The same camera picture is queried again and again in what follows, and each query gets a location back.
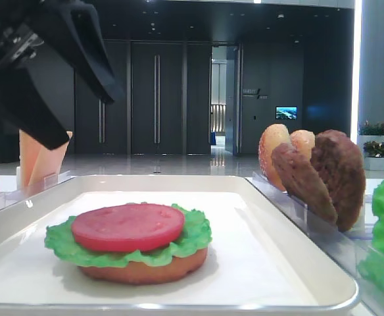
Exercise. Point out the orange cheese slice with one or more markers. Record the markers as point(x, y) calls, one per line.
point(36, 161)

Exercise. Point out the white metal tray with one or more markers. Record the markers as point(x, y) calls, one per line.
point(238, 254)

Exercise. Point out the bun bottom half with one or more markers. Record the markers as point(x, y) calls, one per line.
point(136, 273)

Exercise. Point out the black double door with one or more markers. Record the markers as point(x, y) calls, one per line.
point(165, 108)

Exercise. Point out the bun half inner right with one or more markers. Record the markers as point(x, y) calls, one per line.
point(303, 141)

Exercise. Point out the clear left stopper strip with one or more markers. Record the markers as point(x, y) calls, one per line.
point(8, 198)

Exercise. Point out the wall display screen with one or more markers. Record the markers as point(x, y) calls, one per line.
point(286, 113)

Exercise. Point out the bun half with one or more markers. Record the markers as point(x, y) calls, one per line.
point(273, 136)
point(136, 273)
point(303, 141)

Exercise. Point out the red tomato slice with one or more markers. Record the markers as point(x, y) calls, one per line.
point(129, 227)

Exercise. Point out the brown meat patty outer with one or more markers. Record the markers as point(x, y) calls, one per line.
point(339, 163)

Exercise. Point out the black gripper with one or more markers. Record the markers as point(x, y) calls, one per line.
point(73, 30)

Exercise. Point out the potted plant planter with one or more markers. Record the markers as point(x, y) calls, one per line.
point(371, 143)

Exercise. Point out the clear right stopper strip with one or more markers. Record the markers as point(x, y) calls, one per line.
point(352, 250)

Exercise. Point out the brown meat patty inner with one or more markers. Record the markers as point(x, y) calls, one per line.
point(301, 180)

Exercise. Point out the green lettuce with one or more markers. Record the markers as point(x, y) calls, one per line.
point(196, 235)

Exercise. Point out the brown meat patty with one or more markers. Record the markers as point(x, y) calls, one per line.
point(339, 163)
point(301, 180)

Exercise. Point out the bun half outer right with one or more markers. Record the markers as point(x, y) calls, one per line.
point(273, 136)

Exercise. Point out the clear stopper strip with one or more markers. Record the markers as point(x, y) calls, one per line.
point(8, 198)
point(352, 250)

